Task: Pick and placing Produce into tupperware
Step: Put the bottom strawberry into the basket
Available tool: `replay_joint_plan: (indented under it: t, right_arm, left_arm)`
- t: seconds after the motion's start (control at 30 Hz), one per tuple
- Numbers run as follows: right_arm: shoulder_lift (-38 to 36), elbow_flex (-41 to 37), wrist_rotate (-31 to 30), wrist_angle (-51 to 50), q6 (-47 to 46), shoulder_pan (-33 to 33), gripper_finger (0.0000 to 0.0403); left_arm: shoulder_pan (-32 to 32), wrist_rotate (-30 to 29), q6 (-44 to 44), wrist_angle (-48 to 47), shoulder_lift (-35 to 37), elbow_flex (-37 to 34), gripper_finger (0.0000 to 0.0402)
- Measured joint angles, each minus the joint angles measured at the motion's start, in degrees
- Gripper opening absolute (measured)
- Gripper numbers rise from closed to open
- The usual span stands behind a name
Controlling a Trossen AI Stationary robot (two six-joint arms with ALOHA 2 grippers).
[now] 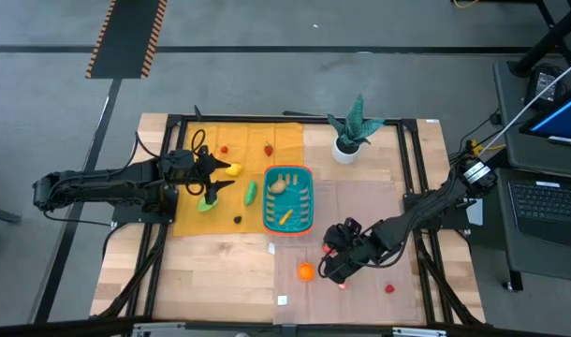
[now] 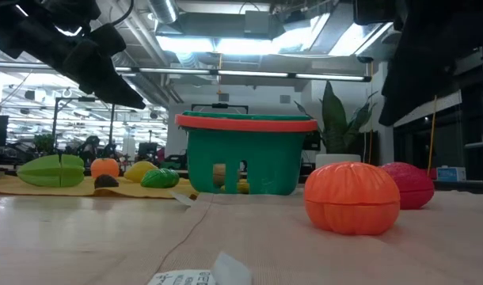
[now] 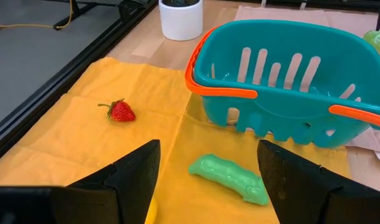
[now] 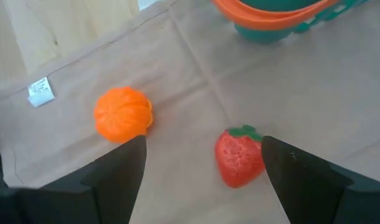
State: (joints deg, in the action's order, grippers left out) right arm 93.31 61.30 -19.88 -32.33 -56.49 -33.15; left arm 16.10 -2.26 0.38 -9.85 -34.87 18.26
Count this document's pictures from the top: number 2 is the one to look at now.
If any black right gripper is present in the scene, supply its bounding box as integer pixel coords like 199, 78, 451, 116
352, 0, 483, 127

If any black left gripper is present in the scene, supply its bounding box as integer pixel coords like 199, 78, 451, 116
43, 23, 146, 110

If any orange toy tangerine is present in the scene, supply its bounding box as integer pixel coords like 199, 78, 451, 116
89, 157, 120, 180

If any yellow toy lemon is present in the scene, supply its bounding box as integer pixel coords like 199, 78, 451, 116
123, 160, 159, 184

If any green toy pea pod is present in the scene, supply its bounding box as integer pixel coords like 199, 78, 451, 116
140, 168, 181, 189

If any light green toy starfruit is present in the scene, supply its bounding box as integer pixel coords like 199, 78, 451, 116
17, 154, 86, 188

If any red textured toy berry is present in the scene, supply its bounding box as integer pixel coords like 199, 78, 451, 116
379, 161, 435, 211

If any orange toy pumpkin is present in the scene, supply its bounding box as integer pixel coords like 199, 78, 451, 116
303, 161, 401, 237

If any tan toy potato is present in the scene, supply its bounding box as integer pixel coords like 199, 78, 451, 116
212, 163, 227, 187

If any yellow toy corn cob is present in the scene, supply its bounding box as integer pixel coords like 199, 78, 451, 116
220, 178, 250, 195

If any snake plant in white pot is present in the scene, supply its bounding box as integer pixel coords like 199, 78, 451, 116
293, 80, 379, 170

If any small dark brown toy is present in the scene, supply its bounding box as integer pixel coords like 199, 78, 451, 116
93, 173, 120, 189

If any blue and white box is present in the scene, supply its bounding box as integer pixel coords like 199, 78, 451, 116
436, 165, 467, 182

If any yellow cloth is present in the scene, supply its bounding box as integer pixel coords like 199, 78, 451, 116
0, 173, 199, 200

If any small white cloth tag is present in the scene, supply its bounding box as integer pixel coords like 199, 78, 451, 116
169, 190, 197, 207

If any long overhead light bar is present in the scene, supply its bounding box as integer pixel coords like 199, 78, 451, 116
0, 61, 372, 83

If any grey ceiling unit box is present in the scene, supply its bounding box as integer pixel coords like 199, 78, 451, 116
244, 10, 271, 35

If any teal basket orange rim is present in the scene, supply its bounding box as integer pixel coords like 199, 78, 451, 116
174, 110, 318, 196

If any white printed cloth label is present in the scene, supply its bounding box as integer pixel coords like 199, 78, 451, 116
146, 251, 253, 285

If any pink cloth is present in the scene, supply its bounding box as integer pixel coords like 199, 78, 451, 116
86, 192, 483, 285

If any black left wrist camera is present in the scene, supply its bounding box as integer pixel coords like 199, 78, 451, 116
89, 22, 127, 57

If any yellow hanging cable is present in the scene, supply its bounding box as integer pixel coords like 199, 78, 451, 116
426, 94, 439, 177

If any black background rig frame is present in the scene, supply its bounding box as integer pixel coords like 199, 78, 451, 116
52, 96, 116, 159

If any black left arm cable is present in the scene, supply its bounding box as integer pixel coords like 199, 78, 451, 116
110, 0, 135, 27

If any silver ceiling air duct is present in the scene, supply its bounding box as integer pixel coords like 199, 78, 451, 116
146, 0, 180, 25

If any black metal bracket frame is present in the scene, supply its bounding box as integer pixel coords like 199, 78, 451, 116
191, 102, 249, 116

